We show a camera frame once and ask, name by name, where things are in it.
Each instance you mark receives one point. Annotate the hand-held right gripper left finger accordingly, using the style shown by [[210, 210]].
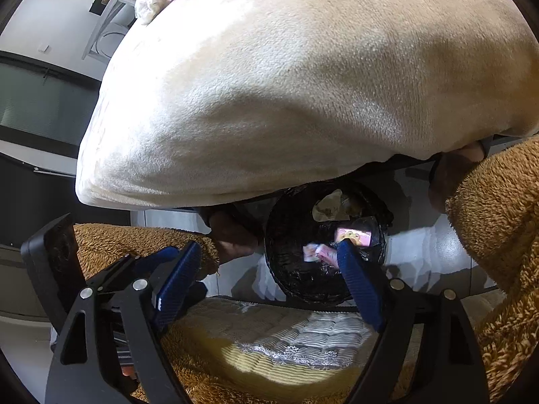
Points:
[[179, 282]]

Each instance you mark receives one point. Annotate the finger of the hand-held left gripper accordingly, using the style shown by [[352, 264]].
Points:
[[162, 261], [198, 295]]

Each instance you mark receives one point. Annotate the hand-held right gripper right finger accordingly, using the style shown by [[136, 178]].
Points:
[[362, 286]]

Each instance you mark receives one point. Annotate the pink drink carton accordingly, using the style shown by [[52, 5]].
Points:
[[358, 237]]

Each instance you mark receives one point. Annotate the blue white wrapper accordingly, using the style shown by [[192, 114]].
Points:
[[316, 253]]

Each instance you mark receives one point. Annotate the black trash bin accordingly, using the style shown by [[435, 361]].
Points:
[[294, 277]]

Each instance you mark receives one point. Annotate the brown paper bag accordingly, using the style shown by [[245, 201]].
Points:
[[330, 206]]

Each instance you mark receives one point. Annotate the person's left foot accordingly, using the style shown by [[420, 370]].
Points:
[[233, 235]]

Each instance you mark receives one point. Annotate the person's foot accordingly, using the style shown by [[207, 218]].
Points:
[[233, 235], [452, 172]]

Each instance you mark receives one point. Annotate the quilted seat pad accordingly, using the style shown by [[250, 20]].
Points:
[[294, 345]]

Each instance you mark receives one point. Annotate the person's right foot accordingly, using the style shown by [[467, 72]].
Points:
[[452, 172]]

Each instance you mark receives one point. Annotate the frosted glass door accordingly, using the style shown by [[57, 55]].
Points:
[[38, 105]]

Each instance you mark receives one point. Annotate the beige fleece blanket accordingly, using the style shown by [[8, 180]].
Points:
[[273, 92]]

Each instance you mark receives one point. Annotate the transparent chair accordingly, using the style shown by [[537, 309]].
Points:
[[110, 40]]

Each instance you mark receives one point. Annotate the crumpled white tissue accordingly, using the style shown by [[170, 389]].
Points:
[[151, 8]]

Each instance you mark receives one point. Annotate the white wall switch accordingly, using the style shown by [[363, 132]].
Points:
[[45, 47]]

